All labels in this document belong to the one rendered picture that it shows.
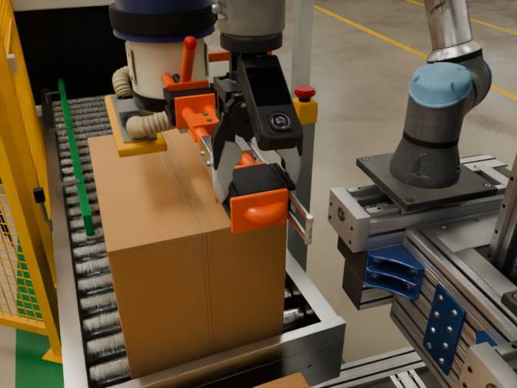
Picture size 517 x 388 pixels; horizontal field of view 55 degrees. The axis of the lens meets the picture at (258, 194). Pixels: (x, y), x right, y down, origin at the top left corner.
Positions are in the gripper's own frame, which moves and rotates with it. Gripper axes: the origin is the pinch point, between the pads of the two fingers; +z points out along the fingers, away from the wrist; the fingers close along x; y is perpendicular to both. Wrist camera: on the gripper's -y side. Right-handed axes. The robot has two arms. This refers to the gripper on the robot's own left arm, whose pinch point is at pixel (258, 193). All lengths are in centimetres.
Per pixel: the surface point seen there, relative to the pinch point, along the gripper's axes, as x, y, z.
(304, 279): -30, 51, 65
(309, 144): -46, 87, 40
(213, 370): 3, 28, 65
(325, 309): -31, 38, 65
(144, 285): 16, 34, 40
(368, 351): -67, 66, 125
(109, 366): 27, 40, 69
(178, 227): 6.2, 37.9, 29.2
